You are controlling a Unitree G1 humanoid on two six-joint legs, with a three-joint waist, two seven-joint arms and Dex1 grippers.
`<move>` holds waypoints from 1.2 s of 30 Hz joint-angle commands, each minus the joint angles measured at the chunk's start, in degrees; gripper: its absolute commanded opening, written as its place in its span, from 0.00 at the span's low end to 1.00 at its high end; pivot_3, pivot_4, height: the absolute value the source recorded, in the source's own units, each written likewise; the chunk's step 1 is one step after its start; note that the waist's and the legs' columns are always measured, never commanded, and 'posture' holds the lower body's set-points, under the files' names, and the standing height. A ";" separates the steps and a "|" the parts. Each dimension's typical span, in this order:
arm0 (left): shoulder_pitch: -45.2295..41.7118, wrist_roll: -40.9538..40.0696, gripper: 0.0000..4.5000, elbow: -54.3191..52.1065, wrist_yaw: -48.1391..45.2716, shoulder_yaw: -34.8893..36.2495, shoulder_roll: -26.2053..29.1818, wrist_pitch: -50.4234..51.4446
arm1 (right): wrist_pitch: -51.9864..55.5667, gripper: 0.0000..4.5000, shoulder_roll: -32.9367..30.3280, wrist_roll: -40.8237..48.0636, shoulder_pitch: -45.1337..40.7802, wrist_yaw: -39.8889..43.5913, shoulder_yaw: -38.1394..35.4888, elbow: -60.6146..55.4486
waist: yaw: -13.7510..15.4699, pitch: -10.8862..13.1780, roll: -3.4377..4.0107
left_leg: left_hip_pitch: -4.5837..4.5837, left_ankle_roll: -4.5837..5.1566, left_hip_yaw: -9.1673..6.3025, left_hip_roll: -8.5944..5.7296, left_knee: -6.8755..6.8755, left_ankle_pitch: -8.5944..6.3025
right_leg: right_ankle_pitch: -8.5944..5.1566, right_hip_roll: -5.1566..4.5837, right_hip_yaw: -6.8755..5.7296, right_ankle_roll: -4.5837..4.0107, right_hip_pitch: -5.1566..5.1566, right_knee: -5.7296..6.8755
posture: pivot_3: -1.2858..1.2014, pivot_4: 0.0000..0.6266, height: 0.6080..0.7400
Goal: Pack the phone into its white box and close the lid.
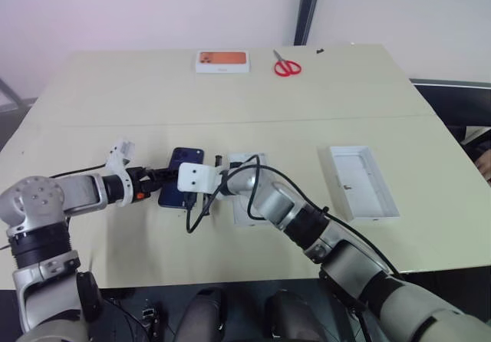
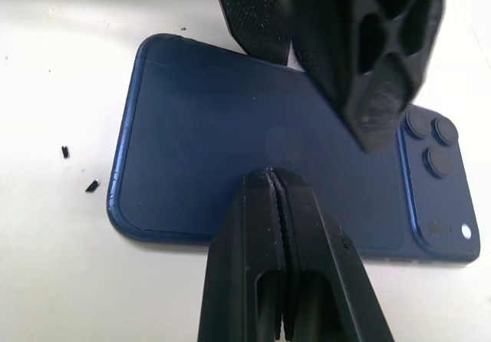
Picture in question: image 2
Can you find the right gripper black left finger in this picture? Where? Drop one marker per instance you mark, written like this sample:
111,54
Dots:
238,265

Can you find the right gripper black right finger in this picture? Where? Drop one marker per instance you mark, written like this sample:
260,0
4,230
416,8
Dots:
326,280

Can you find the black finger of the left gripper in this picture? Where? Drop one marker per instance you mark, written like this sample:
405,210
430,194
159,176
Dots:
330,31
253,12

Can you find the small black debris fragment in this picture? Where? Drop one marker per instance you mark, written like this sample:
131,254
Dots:
66,152
92,186

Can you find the dark blue smartphone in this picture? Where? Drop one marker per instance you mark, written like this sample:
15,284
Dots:
192,146

